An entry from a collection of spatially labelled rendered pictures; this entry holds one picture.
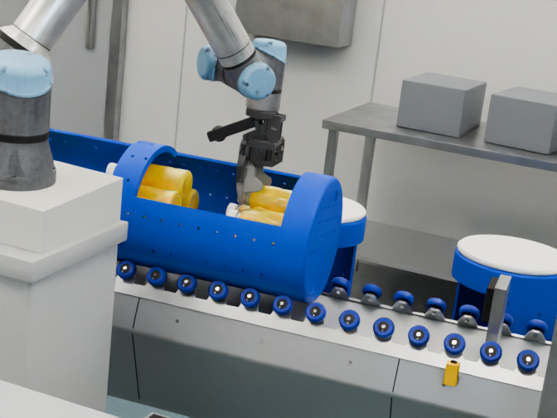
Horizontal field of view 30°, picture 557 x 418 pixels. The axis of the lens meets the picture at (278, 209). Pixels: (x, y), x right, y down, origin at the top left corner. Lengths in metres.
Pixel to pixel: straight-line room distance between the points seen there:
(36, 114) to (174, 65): 4.17
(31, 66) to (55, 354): 0.53
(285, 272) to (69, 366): 0.49
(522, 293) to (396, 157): 3.19
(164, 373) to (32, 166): 0.68
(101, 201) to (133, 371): 0.58
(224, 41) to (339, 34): 3.40
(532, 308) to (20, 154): 1.26
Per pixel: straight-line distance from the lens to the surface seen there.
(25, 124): 1.93
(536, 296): 2.53
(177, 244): 2.26
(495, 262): 2.52
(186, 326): 2.32
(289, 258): 2.17
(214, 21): 2.03
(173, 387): 2.43
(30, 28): 2.06
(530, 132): 4.68
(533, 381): 2.18
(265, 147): 2.26
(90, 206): 1.98
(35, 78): 1.92
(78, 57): 6.36
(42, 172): 1.96
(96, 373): 2.16
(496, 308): 2.20
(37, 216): 1.86
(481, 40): 5.46
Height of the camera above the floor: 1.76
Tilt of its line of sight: 16 degrees down
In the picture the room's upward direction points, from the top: 7 degrees clockwise
